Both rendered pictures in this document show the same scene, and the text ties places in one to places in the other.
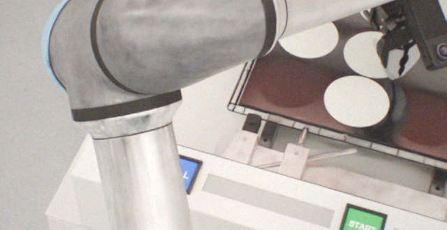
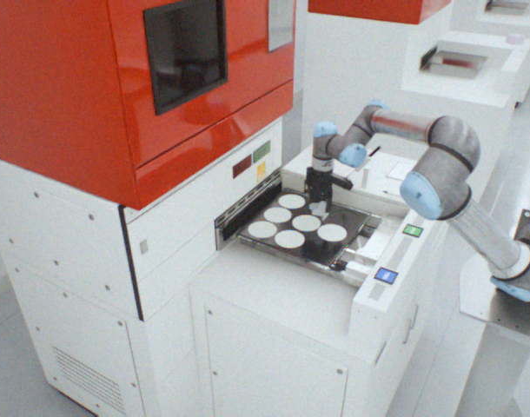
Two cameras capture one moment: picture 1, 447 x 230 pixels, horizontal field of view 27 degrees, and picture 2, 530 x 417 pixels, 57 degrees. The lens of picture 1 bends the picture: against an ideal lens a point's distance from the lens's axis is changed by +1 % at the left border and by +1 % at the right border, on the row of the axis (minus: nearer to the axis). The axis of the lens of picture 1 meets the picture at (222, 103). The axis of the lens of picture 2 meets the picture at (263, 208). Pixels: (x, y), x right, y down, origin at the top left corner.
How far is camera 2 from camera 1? 1.44 m
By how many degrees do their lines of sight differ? 57
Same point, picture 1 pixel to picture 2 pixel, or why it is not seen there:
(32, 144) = not seen: outside the picture
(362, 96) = (329, 230)
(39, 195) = not seen: outside the picture
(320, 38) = (292, 235)
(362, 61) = (310, 227)
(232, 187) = (392, 261)
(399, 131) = (350, 225)
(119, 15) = (467, 142)
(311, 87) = (321, 242)
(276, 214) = (407, 251)
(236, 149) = (358, 268)
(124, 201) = (485, 217)
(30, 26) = not seen: outside the picture
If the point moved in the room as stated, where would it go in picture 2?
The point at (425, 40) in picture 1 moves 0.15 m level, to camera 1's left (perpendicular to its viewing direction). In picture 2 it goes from (345, 181) to (341, 204)
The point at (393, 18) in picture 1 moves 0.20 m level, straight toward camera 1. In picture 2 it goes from (328, 187) to (387, 201)
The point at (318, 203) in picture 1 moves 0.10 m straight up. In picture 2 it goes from (401, 240) to (406, 213)
